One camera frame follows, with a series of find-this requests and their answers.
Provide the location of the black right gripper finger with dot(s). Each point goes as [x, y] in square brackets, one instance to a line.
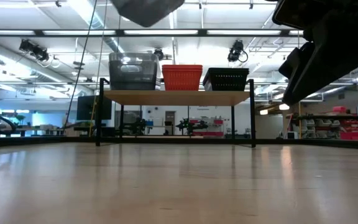
[291, 63]
[322, 71]

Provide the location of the black plastic slotted basket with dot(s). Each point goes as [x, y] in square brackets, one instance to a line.
[225, 83]
[228, 70]

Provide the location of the orange plastic mesh basket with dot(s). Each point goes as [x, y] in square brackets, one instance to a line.
[182, 70]
[182, 82]
[182, 66]

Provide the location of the translucent grey plastic bin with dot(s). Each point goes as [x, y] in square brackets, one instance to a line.
[134, 77]
[148, 12]

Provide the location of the black background robot arm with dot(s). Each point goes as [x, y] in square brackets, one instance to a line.
[137, 126]
[191, 125]

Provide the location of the wooden shelf with black legs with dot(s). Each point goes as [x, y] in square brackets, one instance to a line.
[176, 98]

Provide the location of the pink box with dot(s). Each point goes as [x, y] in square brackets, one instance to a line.
[339, 109]

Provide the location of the shelving with red bins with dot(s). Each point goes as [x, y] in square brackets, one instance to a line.
[353, 127]

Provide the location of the red and white cabinet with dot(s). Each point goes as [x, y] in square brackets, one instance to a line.
[210, 133]

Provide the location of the grey door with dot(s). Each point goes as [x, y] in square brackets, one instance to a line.
[170, 123]

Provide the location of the black monitor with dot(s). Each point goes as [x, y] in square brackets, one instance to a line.
[89, 107]

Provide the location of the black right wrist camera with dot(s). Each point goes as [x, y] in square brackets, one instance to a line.
[291, 12]

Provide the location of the black ceiling-mounted camera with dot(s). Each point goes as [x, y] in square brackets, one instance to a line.
[33, 49]
[159, 53]
[236, 51]

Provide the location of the black metal table frame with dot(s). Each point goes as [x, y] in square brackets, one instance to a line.
[291, 142]

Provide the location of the black overhead frame beam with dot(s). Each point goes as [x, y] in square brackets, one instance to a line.
[202, 32]

